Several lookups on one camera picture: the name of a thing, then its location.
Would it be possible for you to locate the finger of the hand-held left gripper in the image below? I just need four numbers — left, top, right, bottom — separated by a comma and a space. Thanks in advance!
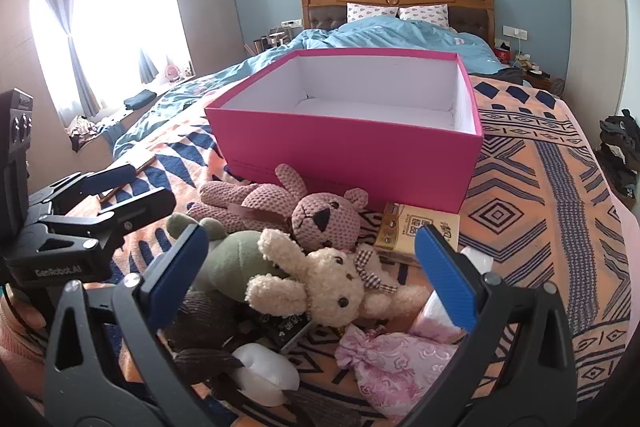
37, 187, 178, 259
27, 164, 138, 214

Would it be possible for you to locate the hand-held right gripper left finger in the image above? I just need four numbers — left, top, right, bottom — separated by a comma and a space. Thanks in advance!
44, 223, 210, 427

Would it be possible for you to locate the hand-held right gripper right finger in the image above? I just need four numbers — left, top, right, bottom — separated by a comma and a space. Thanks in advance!
400, 224, 577, 427

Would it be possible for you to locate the colourful printed tissue pack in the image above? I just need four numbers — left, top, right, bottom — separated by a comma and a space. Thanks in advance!
410, 246, 495, 344

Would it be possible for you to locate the brown plush koala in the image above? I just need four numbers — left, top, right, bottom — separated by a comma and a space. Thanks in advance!
160, 287, 346, 427

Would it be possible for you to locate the green plush frog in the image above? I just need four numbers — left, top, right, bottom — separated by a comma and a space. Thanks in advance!
166, 213, 291, 293

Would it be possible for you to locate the yellow tissue pack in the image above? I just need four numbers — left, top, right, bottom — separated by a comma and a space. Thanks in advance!
372, 202, 461, 268

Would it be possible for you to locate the pink brocade pouch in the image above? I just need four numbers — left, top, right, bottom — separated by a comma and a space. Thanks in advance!
334, 324, 463, 418

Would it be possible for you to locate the black tissue pack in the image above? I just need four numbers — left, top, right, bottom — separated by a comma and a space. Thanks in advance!
252, 309, 313, 353

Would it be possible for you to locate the cream plush bear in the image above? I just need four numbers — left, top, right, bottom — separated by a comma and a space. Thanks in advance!
245, 228, 431, 325

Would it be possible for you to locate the pink knitted bag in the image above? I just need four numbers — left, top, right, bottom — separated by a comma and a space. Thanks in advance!
186, 163, 371, 254

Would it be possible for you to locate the pink cardboard box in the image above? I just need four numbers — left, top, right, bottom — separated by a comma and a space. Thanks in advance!
204, 48, 484, 214

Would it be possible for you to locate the person's left forearm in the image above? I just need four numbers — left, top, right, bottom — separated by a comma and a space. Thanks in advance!
0, 326, 51, 413

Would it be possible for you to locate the person's left hand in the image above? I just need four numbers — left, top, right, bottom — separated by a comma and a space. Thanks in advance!
0, 289, 48, 334

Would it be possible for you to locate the heap of mixed clothing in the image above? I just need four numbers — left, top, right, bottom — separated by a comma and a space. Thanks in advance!
67, 114, 121, 152

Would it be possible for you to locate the dark folded cloth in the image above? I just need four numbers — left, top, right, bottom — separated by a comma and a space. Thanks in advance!
122, 90, 158, 112

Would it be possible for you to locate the orange patterned blanket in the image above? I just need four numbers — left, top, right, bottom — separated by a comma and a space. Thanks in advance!
50, 74, 626, 427

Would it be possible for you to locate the black cloth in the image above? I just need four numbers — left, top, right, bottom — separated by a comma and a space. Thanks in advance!
492, 66, 531, 85

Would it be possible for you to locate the bedside table with bottles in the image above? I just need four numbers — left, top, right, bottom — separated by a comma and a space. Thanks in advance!
245, 27, 302, 56

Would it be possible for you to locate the cluttered dark bedside table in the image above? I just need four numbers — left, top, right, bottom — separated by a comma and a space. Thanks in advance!
492, 39, 566, 95

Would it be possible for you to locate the blue duvet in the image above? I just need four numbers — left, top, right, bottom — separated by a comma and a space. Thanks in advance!
114, 16, 511, 158

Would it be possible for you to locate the white dotted pillow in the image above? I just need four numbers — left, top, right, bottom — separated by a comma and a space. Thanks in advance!
346, 3, 399, 24
398, 4, 450, 28

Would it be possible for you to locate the beige wardrobe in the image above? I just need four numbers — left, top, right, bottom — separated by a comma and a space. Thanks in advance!
552, 0, 631, 118

